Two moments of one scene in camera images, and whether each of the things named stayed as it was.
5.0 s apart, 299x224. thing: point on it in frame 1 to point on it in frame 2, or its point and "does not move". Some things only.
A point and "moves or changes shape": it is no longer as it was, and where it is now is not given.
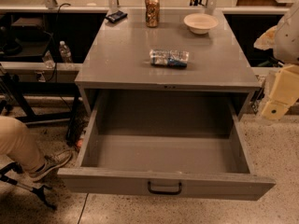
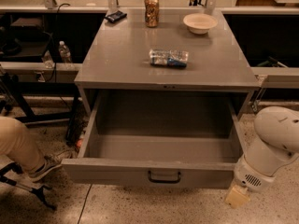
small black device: [116, 16] does not move
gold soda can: [152, 10] does not move
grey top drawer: [249, 186] moves or changes shape
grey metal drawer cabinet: [192, 49] does not move
